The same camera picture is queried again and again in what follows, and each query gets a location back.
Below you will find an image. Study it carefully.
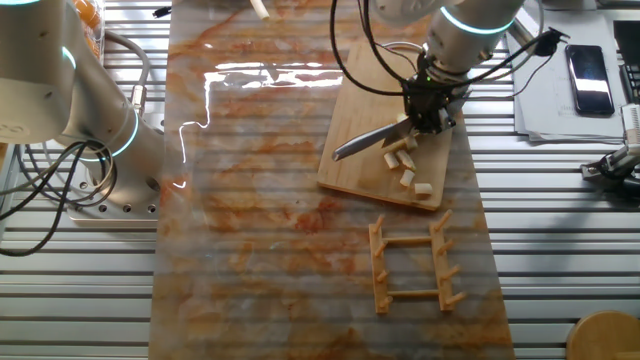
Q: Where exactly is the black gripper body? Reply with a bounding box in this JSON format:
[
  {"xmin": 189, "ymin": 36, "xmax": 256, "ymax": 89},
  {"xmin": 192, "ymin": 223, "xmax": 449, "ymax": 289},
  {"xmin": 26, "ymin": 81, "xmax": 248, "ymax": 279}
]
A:
[{"xmin": 402, "ymin": 73, "xmax": 470, "ymax": 135}]

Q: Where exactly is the marble pattern table mat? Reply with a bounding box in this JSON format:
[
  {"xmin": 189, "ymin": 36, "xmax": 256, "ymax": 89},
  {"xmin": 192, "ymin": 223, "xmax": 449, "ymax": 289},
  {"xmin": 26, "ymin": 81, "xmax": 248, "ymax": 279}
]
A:
[{"xmin": 148, "ymin": 0, "xmax": 516, "ymax": 360}]

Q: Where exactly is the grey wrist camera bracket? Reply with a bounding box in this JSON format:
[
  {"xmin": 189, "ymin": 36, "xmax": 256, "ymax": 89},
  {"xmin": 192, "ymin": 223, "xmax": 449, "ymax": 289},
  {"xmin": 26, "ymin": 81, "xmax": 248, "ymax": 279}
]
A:
[{"xmin": 507, "ymin": 5, "xmax": 539, "ymax": 51}]

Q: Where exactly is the wooden mug tree stand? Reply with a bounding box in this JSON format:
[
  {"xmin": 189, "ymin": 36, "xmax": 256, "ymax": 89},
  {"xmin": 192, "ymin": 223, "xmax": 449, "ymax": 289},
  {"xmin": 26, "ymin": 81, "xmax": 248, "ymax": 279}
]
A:
[{"xmin": 565, "ymin": 309, "xmax": 640, "ymax": 360}]

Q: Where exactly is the silver depth camera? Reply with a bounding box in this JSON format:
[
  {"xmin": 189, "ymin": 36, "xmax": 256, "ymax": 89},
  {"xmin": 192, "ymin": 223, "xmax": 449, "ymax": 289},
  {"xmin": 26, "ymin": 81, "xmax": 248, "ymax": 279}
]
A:
[{"xmin": 619, "ymin": 103, "xmax": 640, "ymax": 159}]

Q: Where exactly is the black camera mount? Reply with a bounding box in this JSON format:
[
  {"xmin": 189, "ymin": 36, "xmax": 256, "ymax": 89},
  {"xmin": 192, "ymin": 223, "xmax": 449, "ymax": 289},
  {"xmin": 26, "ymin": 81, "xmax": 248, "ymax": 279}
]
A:
[{"xmin": 579, "ymin": 144, "xmax": 640, "ymax": 199}]

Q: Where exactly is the black keyboard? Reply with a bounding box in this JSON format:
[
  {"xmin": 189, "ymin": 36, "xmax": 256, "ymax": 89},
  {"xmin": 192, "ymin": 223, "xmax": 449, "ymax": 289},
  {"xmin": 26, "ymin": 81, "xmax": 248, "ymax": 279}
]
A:
[{"xmin": 612, "ymin": 19, "xmax": 640, "ymax": 106}]

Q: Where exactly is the orange fruit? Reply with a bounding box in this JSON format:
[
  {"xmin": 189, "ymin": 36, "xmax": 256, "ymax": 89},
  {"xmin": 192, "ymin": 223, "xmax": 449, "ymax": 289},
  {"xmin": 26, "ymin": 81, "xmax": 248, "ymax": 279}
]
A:
[{"xmin": 74, "ymin": 0, "xmax": 103, "ymax": 30}]

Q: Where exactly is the wooden peg knife rack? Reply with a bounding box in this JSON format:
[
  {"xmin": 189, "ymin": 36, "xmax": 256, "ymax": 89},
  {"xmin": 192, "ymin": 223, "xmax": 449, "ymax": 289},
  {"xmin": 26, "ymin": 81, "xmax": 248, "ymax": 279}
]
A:
[{"xmin": 368, "ymin": 208, "xmax": 467, "ymax": 315}]

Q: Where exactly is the steel cleaver knife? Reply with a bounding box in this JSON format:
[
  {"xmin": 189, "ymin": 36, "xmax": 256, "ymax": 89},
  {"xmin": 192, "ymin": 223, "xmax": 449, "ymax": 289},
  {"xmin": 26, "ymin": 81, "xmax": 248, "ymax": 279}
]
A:
[{"xmin": 331, "ymin": 117, "xmax": 416, "ymax": 162}]

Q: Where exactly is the wooden cutting board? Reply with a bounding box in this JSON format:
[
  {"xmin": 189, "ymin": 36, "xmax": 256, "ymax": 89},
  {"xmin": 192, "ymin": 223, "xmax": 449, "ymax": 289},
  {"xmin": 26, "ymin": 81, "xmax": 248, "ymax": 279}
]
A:
[{"xmin": 317, "ymin": 42, "xmax": 459, "ymax": 211}]

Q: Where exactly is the black cable bundle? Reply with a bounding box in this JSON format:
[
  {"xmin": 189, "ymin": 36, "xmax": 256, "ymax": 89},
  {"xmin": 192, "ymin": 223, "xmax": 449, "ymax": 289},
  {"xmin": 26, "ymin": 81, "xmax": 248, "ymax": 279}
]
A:
[{"xmin": 0, "ymin": 139, "xmax": 120, "ymax": 258}]

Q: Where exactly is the black smartphone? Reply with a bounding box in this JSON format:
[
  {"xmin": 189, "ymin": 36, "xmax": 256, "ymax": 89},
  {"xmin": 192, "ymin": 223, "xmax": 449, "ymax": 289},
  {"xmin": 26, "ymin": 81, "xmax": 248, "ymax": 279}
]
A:
[{"xmin": 565, "ymin": 43, "xmax": 616, "ymax": 117}]

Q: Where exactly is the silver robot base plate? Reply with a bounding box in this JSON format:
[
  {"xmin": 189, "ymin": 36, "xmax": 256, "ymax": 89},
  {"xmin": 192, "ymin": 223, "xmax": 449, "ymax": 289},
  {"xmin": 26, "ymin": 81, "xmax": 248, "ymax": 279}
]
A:
[{"xmin": 66, "ymin": 158, "xmax": 162, "ymax": 225}]

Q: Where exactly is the grey hose with metal connector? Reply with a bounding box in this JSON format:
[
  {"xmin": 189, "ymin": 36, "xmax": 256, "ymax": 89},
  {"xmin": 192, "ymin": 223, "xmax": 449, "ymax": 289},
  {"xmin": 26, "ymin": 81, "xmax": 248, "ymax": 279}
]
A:
[{"xmin": 102, "ymin": 30, "xmax": 153, "ymax": 119}]

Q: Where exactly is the clear plastic fruit container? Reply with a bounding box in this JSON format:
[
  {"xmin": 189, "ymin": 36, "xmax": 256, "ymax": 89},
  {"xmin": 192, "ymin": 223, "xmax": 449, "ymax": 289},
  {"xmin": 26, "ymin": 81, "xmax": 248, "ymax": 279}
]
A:
[{"xmin": 72, "ymin": 0, "xmax": 107, "ymax": 60}]

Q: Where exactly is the black gripper cable with clip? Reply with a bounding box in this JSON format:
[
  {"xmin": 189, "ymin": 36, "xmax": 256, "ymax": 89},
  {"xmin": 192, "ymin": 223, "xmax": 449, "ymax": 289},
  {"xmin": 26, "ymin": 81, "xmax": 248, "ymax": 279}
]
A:
[{"xmin": 329, "ymin": 0, "xmax": 571, "ymax": 99}]

